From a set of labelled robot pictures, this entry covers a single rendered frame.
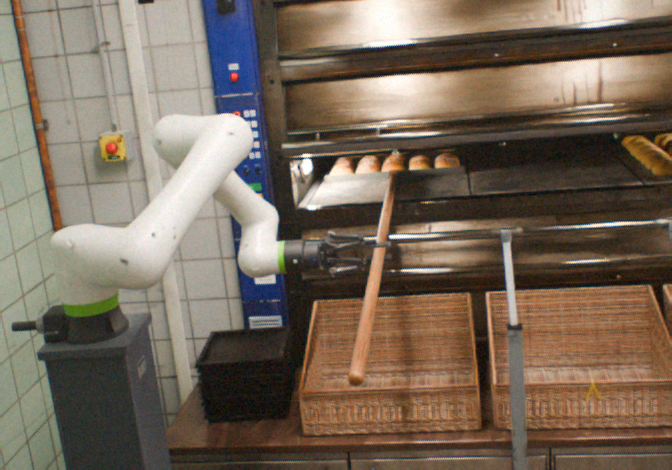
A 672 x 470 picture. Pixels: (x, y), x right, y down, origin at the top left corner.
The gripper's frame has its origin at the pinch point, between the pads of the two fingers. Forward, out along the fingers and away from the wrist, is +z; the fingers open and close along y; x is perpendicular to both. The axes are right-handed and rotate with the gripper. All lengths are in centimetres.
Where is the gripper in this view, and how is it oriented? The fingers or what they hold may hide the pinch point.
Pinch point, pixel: (378, 251)
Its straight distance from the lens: 235.8
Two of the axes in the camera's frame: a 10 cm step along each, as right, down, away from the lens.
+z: 9.9, -0.7, -1.3
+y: 1.0, 9.6, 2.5
